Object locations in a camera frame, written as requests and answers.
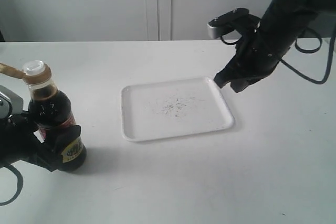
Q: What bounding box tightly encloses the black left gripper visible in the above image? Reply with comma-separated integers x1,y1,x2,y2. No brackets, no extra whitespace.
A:
1,111,81,172

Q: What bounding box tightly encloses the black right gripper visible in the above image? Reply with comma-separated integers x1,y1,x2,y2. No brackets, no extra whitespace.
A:
213,28,282,93

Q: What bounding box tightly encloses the dark soy sauce bottle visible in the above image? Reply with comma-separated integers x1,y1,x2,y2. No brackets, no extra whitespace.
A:
0,59,87,174

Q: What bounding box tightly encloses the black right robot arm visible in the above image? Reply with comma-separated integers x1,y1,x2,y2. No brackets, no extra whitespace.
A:
207,0,335,93

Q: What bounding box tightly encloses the white plastic tray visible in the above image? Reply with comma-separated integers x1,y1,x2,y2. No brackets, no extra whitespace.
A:
120,77,235,142

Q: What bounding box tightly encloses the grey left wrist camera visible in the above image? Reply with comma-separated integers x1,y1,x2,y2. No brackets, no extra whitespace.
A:
0,86,24,120

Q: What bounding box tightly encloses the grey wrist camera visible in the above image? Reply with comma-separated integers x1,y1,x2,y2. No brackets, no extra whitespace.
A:
0,86,24,120
207,8,260,39

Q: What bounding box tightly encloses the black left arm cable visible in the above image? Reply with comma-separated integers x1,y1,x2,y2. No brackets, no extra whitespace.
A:
0,163,24,206

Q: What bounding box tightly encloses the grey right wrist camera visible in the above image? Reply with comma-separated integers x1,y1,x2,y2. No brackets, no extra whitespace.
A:
207,8,260,39

